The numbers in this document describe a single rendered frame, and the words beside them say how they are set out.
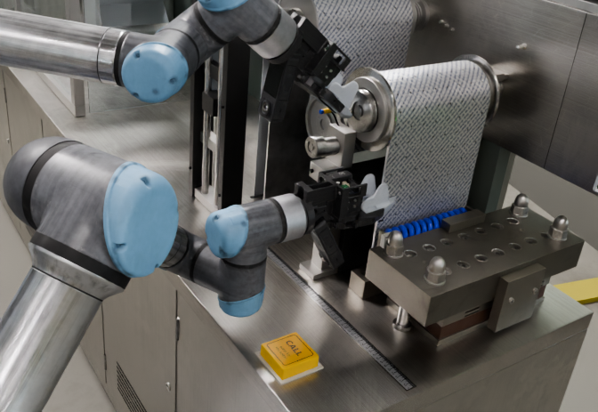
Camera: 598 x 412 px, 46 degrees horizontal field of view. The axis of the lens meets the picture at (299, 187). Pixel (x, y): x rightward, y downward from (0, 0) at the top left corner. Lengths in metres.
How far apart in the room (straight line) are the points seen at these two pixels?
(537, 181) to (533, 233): 2.50
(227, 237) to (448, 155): 0.48
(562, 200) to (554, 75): 2.43
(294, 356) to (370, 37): 0.65
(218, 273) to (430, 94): 0.48
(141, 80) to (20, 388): 0.39
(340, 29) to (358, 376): 0.64
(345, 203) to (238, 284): 0.22
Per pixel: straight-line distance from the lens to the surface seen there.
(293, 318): 1.27
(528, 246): 1.36
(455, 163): 1.36
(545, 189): 3.86
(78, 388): 2.46
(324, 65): 1.12
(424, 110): 1.24
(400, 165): 1.25
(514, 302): 1.31
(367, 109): 1.20
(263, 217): 1.08
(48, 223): 0.79
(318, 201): 1.14
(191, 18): 1.04
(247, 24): 1.03
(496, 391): 1.36
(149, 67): 0.91
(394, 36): 1.46
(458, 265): 1.24
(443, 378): 1.21
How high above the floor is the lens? 1.68
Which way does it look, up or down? 27 degrees down
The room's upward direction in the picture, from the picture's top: 6 degrees clockwise
